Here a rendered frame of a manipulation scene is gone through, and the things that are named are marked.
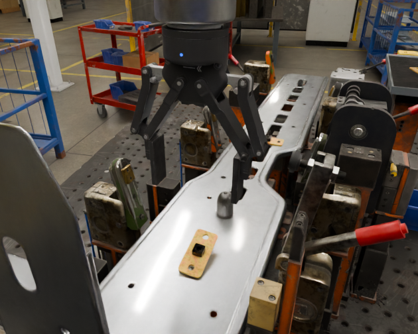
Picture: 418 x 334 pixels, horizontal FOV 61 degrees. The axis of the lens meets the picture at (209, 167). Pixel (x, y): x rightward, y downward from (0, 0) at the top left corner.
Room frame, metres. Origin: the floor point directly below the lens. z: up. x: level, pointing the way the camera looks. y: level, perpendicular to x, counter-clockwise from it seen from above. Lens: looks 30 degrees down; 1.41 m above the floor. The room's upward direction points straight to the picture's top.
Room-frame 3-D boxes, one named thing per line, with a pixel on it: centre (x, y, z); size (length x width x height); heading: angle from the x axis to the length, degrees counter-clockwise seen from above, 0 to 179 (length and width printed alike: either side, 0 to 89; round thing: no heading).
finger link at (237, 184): (0.40, -0.04, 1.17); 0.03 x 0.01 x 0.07; 158
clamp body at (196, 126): (0.86, 0.03, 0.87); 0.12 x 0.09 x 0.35; 68
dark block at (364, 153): (0.56, -0.27, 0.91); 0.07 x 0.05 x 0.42; 68
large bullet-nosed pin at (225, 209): (0.54, -0.03, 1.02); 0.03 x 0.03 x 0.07
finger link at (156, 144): (0.44, 0.07, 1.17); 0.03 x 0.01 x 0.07; 158
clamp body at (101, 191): (0.55, 0.19, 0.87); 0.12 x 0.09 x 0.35; 68
